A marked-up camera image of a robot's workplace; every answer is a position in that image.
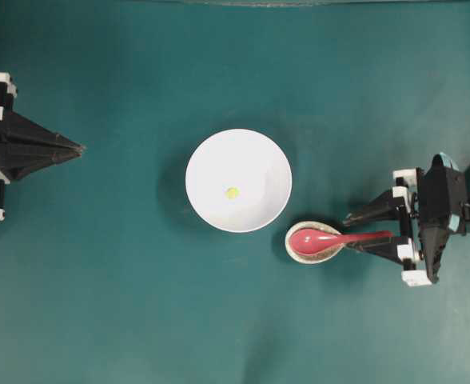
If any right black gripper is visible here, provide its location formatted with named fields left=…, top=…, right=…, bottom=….
left=342, top=156, right=466, bottom=287

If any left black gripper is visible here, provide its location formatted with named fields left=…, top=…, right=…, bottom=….
left=0, top=73, right=85, bottom=221

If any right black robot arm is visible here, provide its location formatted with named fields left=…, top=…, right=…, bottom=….
left=343, top=153, right=470, bottom=286

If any white round bowl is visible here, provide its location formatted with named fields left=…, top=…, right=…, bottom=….
left=185, top=129, right=293, bottom=234

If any red plastic spoon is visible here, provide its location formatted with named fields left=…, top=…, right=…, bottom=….
left=289, top=228, right=393, bottom=256

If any yellow hexagonal prism block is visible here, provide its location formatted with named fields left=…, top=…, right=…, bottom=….
left=225, top=187, right=240, bottom=200

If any speckled ceramic spoon rest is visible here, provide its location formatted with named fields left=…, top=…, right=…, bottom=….
left=285, top=221, right=343, bottom=265

